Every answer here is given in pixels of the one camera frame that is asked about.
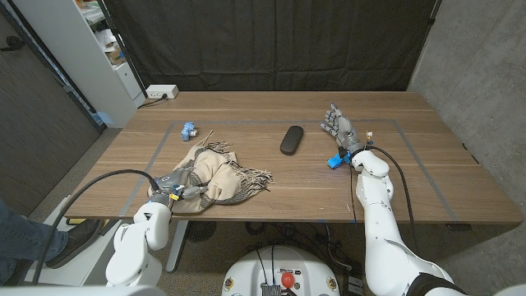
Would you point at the blue lego piece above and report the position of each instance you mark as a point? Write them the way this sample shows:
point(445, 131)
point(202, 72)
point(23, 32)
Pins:
point(333, 162)

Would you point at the person's leg in jeans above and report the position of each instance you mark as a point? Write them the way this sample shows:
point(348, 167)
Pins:
point(20, 242)

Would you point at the white shelf cabinet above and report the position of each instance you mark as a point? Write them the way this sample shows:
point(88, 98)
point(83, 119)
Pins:
point(78, 53)

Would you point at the person's dark shoe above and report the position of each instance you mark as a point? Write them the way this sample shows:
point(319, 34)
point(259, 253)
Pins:
point(72, 244)

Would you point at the black glasses case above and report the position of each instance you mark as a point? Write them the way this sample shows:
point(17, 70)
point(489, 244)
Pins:
point(292, 140)

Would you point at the white power strip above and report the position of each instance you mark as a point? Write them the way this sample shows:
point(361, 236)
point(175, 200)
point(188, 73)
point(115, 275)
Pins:
point(161, 90)

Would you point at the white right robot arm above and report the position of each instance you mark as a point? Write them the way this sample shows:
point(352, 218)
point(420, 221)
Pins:
point(382, 238)

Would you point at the beige plaid fringed scarf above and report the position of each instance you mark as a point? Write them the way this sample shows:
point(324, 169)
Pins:
point(222, 177)

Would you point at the grey table leg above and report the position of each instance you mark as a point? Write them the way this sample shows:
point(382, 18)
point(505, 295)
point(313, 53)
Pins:
point(176, 246)

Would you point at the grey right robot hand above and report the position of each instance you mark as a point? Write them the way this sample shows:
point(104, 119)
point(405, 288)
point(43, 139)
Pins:
point(343, 129)

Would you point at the red emergency stop button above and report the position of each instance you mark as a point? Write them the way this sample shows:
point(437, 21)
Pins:
point(287, 279)

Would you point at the cardboard box on shelf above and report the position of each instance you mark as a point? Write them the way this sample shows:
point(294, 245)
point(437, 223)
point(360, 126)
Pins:
point(115, 55)

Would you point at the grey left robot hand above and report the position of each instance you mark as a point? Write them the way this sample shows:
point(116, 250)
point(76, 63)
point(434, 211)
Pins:
point(170, 181)

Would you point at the black round floor object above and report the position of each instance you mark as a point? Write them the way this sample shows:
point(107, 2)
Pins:
point(200, 230)

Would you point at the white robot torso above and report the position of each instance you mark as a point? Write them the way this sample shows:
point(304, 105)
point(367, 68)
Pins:
point(255, 271)

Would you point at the black floor power strip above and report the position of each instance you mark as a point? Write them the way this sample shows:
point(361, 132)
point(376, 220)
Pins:
point(353, 283)

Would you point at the small light blue toy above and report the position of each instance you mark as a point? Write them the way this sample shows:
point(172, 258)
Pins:
point(189, 130)

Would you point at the black curtain backdrop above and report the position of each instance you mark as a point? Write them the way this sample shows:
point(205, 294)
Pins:
point(271, 45)

